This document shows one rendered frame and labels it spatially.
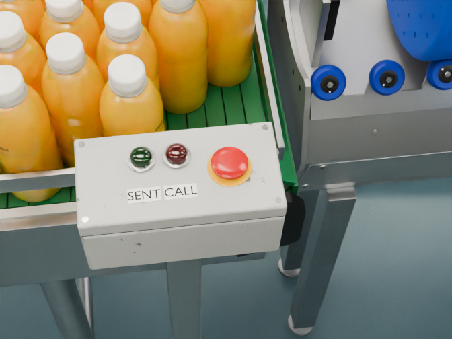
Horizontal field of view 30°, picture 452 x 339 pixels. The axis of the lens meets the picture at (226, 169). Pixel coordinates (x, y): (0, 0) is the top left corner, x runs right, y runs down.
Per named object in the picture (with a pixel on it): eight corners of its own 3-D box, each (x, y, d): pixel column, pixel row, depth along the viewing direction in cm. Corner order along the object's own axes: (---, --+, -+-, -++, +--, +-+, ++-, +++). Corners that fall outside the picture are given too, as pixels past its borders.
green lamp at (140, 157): (153, 168, 82) (153, 161, 81) (130, 170, 82) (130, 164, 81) (151, 148, 83) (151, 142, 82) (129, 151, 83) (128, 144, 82)
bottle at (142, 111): (99, 179, 105) (80, 88, 88) (129, 136, 108) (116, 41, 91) (148, 203, 103) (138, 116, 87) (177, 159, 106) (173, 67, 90)
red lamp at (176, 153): (189, 165, 83) (188, 158, 82) (166, 167, 82) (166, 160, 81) (186, 146, 84) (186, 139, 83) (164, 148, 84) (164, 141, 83)
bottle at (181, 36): (214, 80, 113) (216, -20, 96) (197, 122, 109) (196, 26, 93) (164, 66, 114) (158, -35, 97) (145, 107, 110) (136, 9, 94)
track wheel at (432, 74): (444, 99, 107) (439, 94, 108) (472, 74, 106) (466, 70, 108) (423, 74, 105) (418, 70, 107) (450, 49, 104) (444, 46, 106)
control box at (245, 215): (279, 251, 89) (288, 205, 80) (89, 271, 87) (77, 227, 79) (265, 170, 94) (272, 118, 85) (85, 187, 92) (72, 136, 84)
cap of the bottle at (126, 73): (101, 84, 89) (100, 74, 87) (121, 58, 90) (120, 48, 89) (134, 99, 88) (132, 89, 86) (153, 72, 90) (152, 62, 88)
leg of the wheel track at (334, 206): (315, 333, 189) (361, 200, 135) (290, 337, 189) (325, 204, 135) (311, 309, 192) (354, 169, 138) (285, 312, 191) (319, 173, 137)
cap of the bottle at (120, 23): (136, 9, 94) (136, -2, 93) (144, 35, 92) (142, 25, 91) (102, 15, 93) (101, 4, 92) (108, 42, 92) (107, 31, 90)
